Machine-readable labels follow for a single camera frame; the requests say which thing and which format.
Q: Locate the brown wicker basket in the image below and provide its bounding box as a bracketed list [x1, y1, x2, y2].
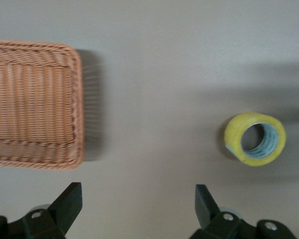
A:
[0, 39, 85, 171]

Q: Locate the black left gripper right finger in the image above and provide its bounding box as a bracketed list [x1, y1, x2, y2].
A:
[188, 184, 298, 239]

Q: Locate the yellow packing tape roll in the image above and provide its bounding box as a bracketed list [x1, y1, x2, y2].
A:
[223, 112, 287, 167]

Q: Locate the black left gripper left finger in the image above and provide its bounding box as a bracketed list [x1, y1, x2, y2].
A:
[0, 182, 83, 239]

